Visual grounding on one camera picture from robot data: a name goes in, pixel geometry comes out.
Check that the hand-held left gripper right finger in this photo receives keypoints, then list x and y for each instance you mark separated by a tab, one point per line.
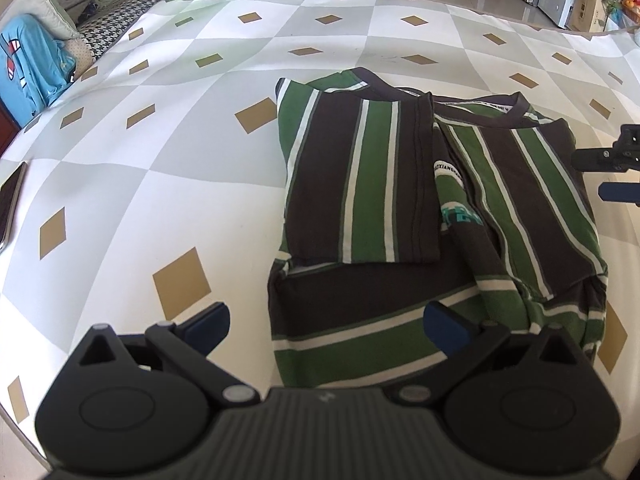
447	325

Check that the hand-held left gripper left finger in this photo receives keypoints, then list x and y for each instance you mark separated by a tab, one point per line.
207	327

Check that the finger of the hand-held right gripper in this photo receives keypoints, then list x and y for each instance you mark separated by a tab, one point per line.
622	194
627	152

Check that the green brown striped t-shirt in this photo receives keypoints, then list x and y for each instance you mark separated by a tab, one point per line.
350	170

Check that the cardboard box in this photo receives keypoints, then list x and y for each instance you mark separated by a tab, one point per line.
587	12

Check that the fruit basket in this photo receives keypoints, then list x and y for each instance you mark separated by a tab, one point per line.
632	0

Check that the checkered diamond pattern tablecloth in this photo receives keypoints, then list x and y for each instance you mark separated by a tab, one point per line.
175	160

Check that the smartphone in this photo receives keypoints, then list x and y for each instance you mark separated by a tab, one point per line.
10	205

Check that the red brown wooden cabinet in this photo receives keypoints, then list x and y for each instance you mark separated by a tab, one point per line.
6	127

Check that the light blue printed garment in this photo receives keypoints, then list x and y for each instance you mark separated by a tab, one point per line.
30	70

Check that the houndstooth covered sofa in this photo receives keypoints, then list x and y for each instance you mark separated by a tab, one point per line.
120	20

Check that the grey cushion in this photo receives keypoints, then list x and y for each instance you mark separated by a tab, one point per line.
35	10

